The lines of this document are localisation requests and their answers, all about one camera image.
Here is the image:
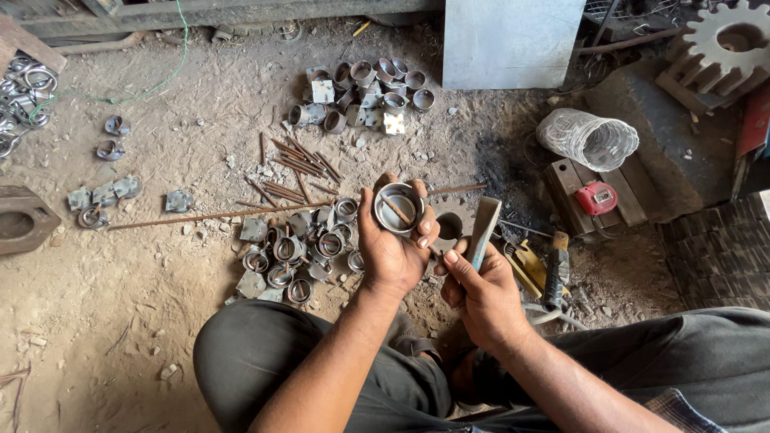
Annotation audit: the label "person's brown sandal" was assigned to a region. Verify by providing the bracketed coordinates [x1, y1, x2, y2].
[388, 310, 447, 369]

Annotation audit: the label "clear plastic jar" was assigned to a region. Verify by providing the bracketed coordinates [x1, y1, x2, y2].
[536, 108, 640, 173]

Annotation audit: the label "person's plaid shirt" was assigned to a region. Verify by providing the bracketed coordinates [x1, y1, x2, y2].
[642, 387, 730, 433]

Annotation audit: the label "short rusty pin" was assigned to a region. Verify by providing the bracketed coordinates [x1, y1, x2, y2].
[381, 194, 414, 227]

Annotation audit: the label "rusty metal block with hole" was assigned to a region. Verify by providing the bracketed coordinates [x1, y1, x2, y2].
[0, 185, 62, 257]

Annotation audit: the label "grey metal bar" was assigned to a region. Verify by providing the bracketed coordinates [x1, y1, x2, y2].
[466, 196, 503, 274]

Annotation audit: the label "heap of shiny metal rings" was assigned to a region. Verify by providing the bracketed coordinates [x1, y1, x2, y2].
[0, 53, 60, 160]

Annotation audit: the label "person's left hand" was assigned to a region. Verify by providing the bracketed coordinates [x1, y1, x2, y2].
[357, 173, 442, 295]

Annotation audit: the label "round metal ring cup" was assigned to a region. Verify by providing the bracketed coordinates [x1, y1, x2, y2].
[373, 183, 425, 237]

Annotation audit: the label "person's right hand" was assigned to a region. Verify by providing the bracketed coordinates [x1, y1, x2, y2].
[434, 241, 534, 357]

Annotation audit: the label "large dark stone block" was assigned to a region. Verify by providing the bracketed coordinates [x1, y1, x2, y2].
[585, 57, 746, 209]

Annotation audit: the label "dark woven mat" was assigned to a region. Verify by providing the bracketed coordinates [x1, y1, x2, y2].
[657, 190, 770, 314]

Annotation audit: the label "yellow metal tool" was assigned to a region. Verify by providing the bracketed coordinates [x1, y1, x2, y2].
[504, 239, 571, 299]

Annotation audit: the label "wire mesh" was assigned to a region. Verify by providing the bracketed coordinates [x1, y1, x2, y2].
[582, 0, 683, 34]

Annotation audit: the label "grey metal sheet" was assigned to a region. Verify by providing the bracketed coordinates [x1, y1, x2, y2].
[442, 0, 587, 91]

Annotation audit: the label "green string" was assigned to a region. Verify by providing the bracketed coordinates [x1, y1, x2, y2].
[27, 0, 190, 122]

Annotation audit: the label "wooden plank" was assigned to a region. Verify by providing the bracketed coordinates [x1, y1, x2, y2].
[0, 13, 68, 75]

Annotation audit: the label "white cable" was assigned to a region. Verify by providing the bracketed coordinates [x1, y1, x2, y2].
[522, 301, 589, 333]

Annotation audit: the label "rusty iron bar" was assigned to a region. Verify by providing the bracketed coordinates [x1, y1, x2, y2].
[573, 28, 682, 57]

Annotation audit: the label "red metal object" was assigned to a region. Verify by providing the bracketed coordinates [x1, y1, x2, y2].
[730, 81, 770, 200]

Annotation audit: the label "person's grey trousers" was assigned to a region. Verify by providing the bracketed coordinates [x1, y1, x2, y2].
[192, 298, 770, 433]

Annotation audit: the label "pile of short rusty pins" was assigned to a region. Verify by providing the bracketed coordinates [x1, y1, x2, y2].
[236, 131, 345, 209]

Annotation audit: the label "black welding holder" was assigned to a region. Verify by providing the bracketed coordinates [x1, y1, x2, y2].
[541, 231, 571, 314]

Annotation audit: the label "heap of empty ring brackets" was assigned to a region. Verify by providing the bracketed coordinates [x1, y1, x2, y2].
[287, 58, 436, 137]

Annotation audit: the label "large toothed gear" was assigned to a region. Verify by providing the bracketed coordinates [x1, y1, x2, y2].
[656, 0, 770, 115]

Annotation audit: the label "dark machine base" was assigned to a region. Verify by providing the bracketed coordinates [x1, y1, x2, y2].
[0, 0, 446, 40]

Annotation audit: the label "heap of pinned ring brackets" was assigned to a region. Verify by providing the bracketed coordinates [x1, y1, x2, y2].
[224, 197, 367, 306]

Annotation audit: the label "dark wooden block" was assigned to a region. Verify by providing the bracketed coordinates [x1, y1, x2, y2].
[541, 155, 649, 239]

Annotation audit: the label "long rusty rod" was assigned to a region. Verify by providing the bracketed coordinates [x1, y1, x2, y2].
[108, 183, 487, 232]

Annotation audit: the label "red tape measure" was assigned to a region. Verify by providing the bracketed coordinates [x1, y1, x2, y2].
[574, 182, 619, 217]

